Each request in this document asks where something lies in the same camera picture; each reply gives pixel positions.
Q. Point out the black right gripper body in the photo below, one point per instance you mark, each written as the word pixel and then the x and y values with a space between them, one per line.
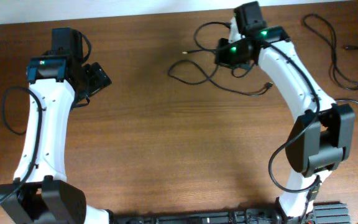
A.
pixel 229 53

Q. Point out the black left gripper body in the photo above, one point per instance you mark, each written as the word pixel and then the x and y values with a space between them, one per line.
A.
pixel 96 80

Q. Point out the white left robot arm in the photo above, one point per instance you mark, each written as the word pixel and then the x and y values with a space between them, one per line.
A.
pixel 59 81

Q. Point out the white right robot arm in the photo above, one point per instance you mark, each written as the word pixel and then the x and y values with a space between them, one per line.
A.
pixel 321 136

